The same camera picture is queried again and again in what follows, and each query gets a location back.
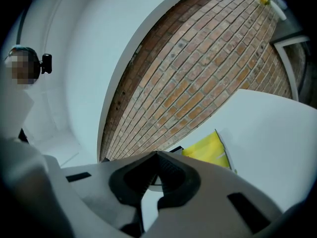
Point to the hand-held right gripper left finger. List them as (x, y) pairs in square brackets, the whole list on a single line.
[(99, 195)]

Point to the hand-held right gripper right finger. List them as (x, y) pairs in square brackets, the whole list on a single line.
[(210, 207)]

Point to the yellow packet desk item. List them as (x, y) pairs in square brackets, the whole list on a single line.
[(210, 152)]

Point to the white desk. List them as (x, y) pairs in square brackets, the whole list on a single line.
[(270, 145)]

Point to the person's head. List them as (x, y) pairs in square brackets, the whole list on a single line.
[(22, 66)]

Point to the white vase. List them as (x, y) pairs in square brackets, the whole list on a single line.
[(278, 10)]

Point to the black head-mounted camera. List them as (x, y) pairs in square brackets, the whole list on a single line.
[(46, 63)]

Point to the white picture frame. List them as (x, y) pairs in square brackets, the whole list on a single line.
[(287, 63)]

